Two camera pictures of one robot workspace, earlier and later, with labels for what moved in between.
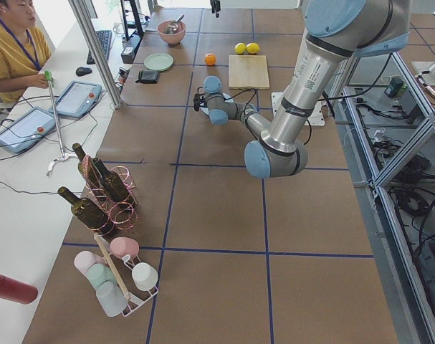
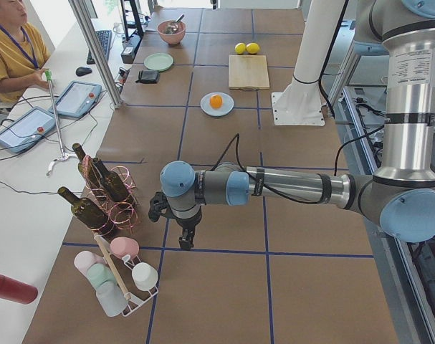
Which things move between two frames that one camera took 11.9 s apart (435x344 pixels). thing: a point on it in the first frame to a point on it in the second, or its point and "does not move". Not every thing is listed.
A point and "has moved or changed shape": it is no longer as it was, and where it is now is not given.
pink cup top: (123, 246) does not move
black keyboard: (104, 39) does not move
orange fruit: (210, 59) has moved or changed shape
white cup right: (144, 276) does not move
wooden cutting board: (248, 72) does not move
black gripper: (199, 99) to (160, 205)
